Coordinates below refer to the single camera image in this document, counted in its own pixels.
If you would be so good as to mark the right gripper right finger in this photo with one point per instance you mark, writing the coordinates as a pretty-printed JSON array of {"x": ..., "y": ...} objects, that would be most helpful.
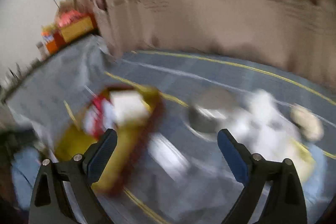
[{"x": 285, "y": 202}]

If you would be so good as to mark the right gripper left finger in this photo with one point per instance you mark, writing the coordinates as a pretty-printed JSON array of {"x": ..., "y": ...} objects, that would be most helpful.
[{"x": 49, "y": 202}]

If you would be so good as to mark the fluffy white towel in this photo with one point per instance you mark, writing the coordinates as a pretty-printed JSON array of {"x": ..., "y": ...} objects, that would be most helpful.
[{"x": 261, "y": 127}]

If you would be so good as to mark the cream sock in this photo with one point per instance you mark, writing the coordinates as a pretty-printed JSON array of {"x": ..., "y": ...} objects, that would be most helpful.
[{"x": 309, "y": 125}]

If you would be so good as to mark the grey plaid tablecloth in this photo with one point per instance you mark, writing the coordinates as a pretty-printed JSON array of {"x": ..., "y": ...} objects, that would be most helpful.
[{"x": 209, "y": 189}]

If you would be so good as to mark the steel bowl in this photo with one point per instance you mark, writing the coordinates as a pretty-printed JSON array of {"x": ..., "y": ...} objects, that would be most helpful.
[{"x": 209, "y": 111}]

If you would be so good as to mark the red gold toffee tin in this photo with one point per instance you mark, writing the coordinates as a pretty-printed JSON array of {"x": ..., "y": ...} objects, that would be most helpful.
[{"x": 131, "y": 141}]

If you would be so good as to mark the orange box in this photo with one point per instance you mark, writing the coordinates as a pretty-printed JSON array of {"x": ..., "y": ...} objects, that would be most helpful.
[{"x": 50, "y": 42}]

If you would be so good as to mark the red yellow cardboard box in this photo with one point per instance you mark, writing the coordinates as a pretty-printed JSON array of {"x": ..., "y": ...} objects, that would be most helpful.
[{"x": 71, "y": 25}]

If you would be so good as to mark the beige leaf curtain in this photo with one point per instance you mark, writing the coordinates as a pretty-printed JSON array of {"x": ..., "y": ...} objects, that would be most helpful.
[{"x": 297, "y": 36}]

